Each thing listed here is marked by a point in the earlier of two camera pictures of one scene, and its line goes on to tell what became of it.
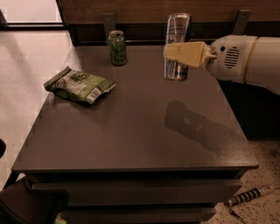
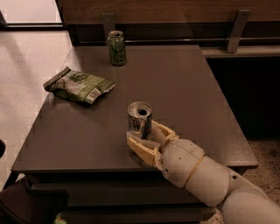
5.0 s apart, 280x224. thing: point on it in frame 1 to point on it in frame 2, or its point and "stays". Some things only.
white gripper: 229,59 to 181,161
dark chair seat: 21,205 stays
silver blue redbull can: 178,31 to 139,118
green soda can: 118,47 stays
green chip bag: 79,86 stays
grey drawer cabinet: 153,150 stays
